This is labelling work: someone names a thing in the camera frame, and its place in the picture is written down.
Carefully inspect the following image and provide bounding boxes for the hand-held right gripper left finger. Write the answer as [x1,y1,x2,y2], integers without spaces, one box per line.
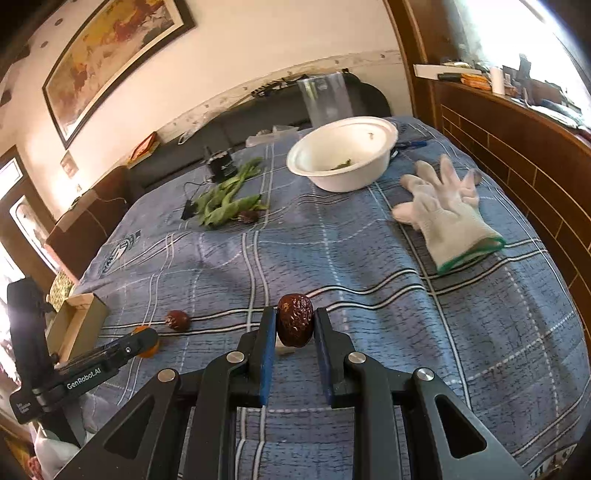
[58,305,278,480]

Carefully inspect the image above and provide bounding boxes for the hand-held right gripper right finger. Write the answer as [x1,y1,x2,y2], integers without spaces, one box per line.
[314,308,529,480]

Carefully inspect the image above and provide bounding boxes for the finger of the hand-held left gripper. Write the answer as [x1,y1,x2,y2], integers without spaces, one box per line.
[55,330,161,372]

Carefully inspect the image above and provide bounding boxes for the large orange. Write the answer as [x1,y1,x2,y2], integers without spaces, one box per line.
[134,325,161,358]

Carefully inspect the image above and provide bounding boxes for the cardboard box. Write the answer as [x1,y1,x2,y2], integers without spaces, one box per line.
[46,293,110,365]

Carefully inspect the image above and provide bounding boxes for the wrinkled dark red date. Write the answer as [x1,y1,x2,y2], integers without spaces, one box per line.
[276,293,315,348]

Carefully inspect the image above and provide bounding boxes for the patterned cushion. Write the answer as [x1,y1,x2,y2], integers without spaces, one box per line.
[48,271,77,311]

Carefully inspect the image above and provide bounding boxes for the white plastic bag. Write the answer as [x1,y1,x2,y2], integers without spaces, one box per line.
[30,425,88,480]

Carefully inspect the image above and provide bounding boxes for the brown chair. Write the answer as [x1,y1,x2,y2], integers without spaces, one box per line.
[45,167,132,280]

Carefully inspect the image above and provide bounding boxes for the green vegetable leaves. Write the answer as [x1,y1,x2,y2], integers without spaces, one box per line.
[191,158,271,230]

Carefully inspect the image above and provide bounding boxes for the white bowl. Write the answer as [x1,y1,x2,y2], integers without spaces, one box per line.
[286,117,399,193]

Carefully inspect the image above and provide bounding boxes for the dark sofa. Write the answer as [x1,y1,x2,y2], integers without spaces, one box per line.
[124,71,393,204]

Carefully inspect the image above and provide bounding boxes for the white knit glove green cuff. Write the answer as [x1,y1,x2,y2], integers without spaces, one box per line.
[392,154,506,276]

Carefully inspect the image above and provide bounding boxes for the red framed book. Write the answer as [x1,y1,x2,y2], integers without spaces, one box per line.
[126,131,161,168]

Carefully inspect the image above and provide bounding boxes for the black cylindrical device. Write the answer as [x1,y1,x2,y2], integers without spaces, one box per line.
[205,147,235,181]

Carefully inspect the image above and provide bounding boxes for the clear plastic container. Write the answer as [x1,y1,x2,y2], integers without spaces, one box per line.
[296,71,354,127]

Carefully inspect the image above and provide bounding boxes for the black rack on sofa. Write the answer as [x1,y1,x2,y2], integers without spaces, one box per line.
[252,76,305,97]

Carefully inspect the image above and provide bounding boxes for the brown wooden side panel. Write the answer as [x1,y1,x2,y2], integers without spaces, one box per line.
[413,76,591,352]

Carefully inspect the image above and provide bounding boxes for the framed wall painting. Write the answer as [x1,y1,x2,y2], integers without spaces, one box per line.
[42,0,197,149]

